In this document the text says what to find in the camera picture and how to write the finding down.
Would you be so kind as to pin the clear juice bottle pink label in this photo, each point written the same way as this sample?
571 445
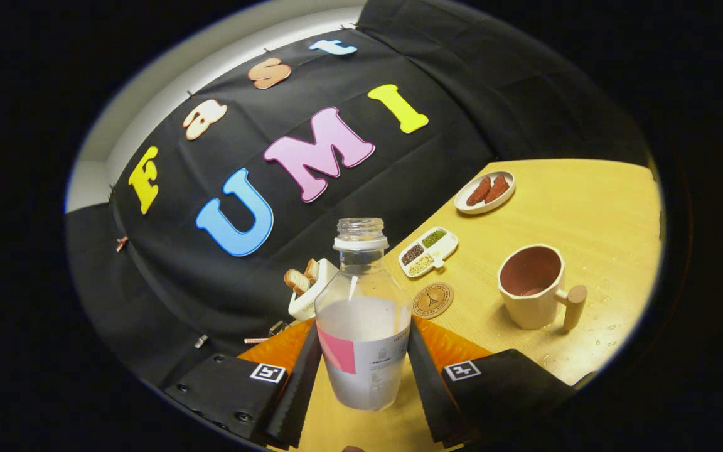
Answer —
364 339

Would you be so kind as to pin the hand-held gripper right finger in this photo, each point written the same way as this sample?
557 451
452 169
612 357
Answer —
430 395

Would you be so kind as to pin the white divided seasoning tray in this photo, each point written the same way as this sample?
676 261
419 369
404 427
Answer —
446 246

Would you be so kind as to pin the white toaster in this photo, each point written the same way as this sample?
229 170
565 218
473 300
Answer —
305 304

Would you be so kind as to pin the round brown coaster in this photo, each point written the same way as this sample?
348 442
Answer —
432 301

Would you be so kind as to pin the red sausage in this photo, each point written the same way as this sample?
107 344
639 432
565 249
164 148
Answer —
498 188
479 191

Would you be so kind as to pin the white oval plate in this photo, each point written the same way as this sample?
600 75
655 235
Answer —
504 194

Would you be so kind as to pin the toast bread slice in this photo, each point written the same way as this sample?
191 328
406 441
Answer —
297 281
312 270

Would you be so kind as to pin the small glass jar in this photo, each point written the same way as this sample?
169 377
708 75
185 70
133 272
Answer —
278 328

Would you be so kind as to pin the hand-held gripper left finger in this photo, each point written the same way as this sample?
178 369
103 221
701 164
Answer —
295 395

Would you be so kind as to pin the silver clip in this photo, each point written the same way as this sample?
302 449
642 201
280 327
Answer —
201 341

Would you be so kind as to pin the wooden table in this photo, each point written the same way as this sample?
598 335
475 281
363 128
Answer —
587 207

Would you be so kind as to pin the pink clip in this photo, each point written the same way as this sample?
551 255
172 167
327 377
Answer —
122 244

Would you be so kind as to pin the black backdrop cloth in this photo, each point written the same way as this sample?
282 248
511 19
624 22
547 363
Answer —
430 144

